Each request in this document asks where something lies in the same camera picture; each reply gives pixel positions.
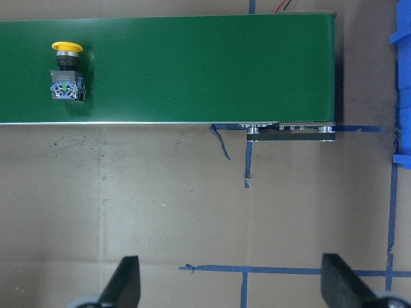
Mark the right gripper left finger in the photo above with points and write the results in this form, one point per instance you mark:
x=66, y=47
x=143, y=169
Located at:
x=124, y=286

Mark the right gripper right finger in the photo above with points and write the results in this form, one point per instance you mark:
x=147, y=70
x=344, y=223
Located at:
x=340, y=286

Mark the yellow push button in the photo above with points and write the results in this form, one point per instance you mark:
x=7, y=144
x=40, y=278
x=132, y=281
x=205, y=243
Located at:
x=67, y=84

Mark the green conveyor belt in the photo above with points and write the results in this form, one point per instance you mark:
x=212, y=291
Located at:
x=273, y=75

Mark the blue right plastic bin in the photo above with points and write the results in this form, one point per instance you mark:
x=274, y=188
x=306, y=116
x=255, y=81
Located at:
x=401, y=40

